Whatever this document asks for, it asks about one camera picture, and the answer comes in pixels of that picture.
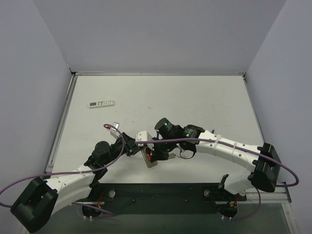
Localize purple cable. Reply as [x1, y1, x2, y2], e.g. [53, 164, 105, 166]
[0, 123, 126, 219]
[135, 137, 300, 221]

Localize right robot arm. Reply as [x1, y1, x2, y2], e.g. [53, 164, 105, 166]
[152, 117, 280, 195]

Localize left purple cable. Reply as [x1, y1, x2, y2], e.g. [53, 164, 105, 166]
[0, 123, 126, 219]

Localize grey beige remote control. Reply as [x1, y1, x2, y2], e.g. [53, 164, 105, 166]
[141, 148, 158, 168]

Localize aluminium frame rail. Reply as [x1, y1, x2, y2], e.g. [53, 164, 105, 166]
[29, 181, 292, 208]

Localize grey remote battery cover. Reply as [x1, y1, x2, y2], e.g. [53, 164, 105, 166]
[168, 153, 176, 159]

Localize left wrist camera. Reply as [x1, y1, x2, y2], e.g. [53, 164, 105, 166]
[105, 122, 120, 139]

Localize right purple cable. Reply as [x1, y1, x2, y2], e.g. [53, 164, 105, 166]
[135, 137, 300, 221]

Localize white remote with display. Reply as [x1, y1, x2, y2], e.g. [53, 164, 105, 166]
[89, 100, 115, 109]

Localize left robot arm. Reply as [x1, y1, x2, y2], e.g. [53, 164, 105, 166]
[10, 133, 140, 233]

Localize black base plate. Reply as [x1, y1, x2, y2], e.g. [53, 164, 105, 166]
[80, 183, 247, 217]

